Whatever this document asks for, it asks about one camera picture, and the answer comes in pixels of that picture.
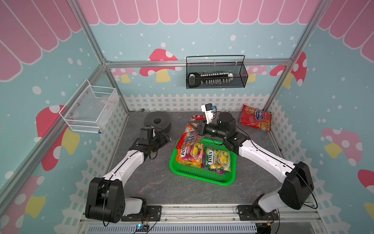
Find green Fox's candy bag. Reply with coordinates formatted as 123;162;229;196
204;147;231;172

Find red candy bag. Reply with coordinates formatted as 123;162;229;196
240;105;272;132
176;115;206;150

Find orange Fox's candy bag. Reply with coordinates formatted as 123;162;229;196
176;142;204;168

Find green plastic basket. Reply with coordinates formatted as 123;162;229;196
169;146;237;186

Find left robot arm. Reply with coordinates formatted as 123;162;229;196
84;126;171;225

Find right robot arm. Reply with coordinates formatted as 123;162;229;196
189;112;314;213

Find black socket bit holder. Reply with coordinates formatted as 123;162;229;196
187;72;234;88

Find small green circuit board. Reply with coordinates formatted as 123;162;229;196
135;224;150;232

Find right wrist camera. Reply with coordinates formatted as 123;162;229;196
201;103;217;124

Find black wire wall basket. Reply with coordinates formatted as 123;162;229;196
186;55;248;89

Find white wire wall basket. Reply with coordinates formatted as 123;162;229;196
59;80;119;134

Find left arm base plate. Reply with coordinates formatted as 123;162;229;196
121;206;162;222

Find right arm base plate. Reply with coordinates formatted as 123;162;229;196
235;205;279;222

